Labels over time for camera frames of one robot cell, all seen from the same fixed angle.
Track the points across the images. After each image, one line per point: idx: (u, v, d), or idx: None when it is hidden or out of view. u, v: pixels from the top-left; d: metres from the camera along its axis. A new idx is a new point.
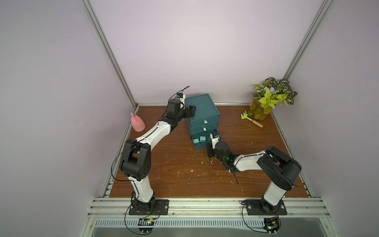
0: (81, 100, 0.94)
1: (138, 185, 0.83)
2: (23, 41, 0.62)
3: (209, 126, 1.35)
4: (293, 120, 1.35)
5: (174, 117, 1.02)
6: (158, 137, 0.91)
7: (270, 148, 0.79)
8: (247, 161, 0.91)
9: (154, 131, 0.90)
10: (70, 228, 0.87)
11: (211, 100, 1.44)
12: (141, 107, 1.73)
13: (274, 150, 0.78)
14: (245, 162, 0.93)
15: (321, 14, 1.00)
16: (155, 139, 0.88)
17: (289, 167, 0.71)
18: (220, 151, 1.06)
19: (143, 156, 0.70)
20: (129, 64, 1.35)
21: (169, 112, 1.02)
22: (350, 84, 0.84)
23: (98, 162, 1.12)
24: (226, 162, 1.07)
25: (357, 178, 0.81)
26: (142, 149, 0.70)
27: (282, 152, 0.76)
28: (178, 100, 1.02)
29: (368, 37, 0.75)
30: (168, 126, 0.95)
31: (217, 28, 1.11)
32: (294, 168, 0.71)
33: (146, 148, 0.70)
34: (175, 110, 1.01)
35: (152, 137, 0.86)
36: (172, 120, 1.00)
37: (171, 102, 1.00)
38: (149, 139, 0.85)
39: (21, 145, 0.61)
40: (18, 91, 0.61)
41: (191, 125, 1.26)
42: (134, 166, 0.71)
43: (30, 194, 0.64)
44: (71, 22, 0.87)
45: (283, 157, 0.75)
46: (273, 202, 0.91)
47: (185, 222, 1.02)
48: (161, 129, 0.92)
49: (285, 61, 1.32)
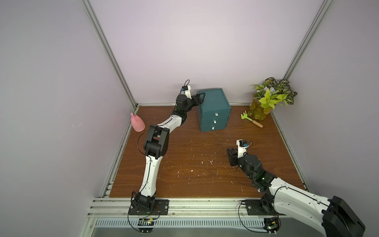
0: (81, 100, 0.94)
1: (152, 167, 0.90)
2: (23, 42, 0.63)
3: (219, 119, 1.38)
4: (293, 120, 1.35)
5: (184, 111, 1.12)
6: (172, 127, 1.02)
7: (337, 200, 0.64)
8: (298, 200, 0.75)
9: (169, 121, 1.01)
10: (71, 228, 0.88)
11: (224, 96, 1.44)
12: (141, 107, 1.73)
13: (344, 204, 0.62)
14: (292, 199, 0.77)
15: (321, 14, 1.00)
16: (171, 127, 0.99)
17: (354, 228, 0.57)
18: (250, 167, 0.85)
19: (164, 138, 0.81)
20: (129, 64, 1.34)
21: (178, 108, 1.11)
22: (351, 83, 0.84)
23: (97, 162, 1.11)
24: (255, 179, 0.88)
25: (357, 178, 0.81)
26: (164, 132, 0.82)
27: (353, 211, 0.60)
28: (185, 97, 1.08)
29: (368, 37, 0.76)
30: (179, 119, 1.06)
31: (216, 28, 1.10)
32: (358, 232, 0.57)
33: (167, 130, 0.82)
34: (184, 107, 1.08)
35: (169, 124, 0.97)
36: (183, 115, 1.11)
37: (179, 100, 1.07)
38: (168, 126, 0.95)
39: (20, 145, 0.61)
40: (18, 91, 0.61)
41: (202, 116, 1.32)
42: (156, 146, 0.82)
43: (30, 194, 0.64)
44: (71, 23, 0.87)
45: (350, 216, 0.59)
46: (277, 208, 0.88)
47: (185, 222, 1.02)
48: (175, 120, 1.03)
49: (285, 61, 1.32)
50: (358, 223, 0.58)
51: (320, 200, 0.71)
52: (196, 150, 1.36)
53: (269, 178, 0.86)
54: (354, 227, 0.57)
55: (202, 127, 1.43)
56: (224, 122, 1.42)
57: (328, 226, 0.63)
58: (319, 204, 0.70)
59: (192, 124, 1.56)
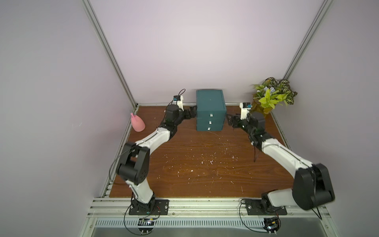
0: (81, 100, 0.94)
1: (137, 189, 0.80)
2: (22, 41, 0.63)
3: (215, 120, 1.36)
4: (293, 120, 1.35)
5: (173, 124, 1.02)
6: (158, 142, 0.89)
7: (321, 167, 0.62)
8: (281, 156, 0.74)
9: (153, 136, 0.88)
10: (71, 228, 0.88)
11: (223, 98, 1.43)
12: (141, 107, 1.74)
13: (325, 172, 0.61)
14: (276, 154, 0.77)
15: (321, 14, 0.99)
16: (155, 143, 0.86)
17: (323, 194, 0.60)
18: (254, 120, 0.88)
19: (141, 160, 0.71)
20: (129, 64, 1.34)
21: (168, 119, 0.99)
22: (351, 83, 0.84)
23: (97, 162, 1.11)
24: (252, 134, 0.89)
25: (358, 178, 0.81)
26: (141, 153, 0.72)
27: (329, 179, 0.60)
28: (177, 107, 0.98)
29: (369, 37, 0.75)
30: (168, 132, 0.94)
31: (216, 28, 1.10)
32: (323, 197, 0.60)
33: (145, 151, 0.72)
34: (173, 118, 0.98)
35: (152, 140, 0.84)
36: (172, 128, 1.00)
37: (169, 110, 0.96)
38: (150, 142, 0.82)
39: (21, 146, 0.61)
40: (20, 91, 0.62)
41: (197, 116, 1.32)
42: (131, 170, 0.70)
43: (30, 194, 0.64)
44: (71, 23, 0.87)
45: (325, 183, 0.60)
46: (273, 201, 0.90)
47: (186, 222, 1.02)
48: (161, 135, 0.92)
49: (285, 61, 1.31)
50: (329, 191, 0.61)
51: (304, 162, 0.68)
52: (196, 150, 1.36)
53: (267, 136, 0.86)
54: (323, 192, 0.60)
55: (198, 127, 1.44)
56: (220, 123, 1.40)
57: (296, 179, 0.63)
58: (300, 164, 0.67)
59: (192, 124, 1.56)
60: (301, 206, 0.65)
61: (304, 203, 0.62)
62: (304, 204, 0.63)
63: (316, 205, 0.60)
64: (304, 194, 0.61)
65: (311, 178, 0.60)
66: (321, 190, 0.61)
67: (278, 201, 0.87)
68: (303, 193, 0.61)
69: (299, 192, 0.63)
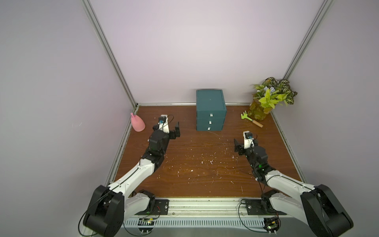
0: (81, 100, 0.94)
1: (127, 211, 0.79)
2: (23, 41, 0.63)
3: (215, 120, 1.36)
4: (293, 120, 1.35)
5: (159, 153, 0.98)
6: (138, 179, 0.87)
7: (324, 188, 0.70)
8: (285, 184, 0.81)
9: (132, 174, 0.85)
10: (71, 227, 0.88)
11: (223, 98, 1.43)
12: (141, 107, 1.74)
13: (329, 193, 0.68)
14: (280, 183, 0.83)
15: (322, 13, 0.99)
16: (135, 182, 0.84)
17: (337, 219, 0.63)
18: (256, 156, 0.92)
19: (111, 210, 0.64)
20: (129, 64, 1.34)
21: (152, 148, 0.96)
22: (351, 83, 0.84)
23: (97, 163, 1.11)
24: (255, 169, 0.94)
25: (357, 178, 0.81)
26: (113, 202, 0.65)
27: (337, 201, 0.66)
28: (161, 138, 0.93)
29: (369, 37, 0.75)
30: (151, 165, 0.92)
31: (217, 28, 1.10)
32: (339, 223, 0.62)
33: (117, 200, 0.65)
34: (157, 148, 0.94)
35: (130, 181, 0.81)
36: (157, 158, 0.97)
37: (152, 141, 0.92)
38: (128, 183, 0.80)
39: (21, 146, 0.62)
40: (20, 91, 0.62)
41: (197, 116, 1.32)
42: (100, 222, 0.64)
43: (30, 193, 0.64)
44: (71, 23, 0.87)
45: (335, 206, 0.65)
46: (273, 204, 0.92)
47: (185, 222, 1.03)
48: (142, 171, 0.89)
49: (285, 61, 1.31)
50: (342, 214, 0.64)
51: (306, 185, 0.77)
52: (196, 150, 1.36)
53: (268, 169, 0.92)
54: (337, 217, 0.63)
55: (198, 127, 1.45)
56: (221, 123, 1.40)
57: (305, 207, 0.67)
58: (302, 188, 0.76)
59: (192, 124, 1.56)
60: (320, 235, 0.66)
61: (322, 232, 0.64)
62: (322, 233, 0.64)
63: (334, 233, 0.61)
64: (318, 222, 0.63)
65: (318, 202, 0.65)
66: (334, 215, 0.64)
67: (280, 207, 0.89)
68: (317, 221, 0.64)
69: (313, 220, 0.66)
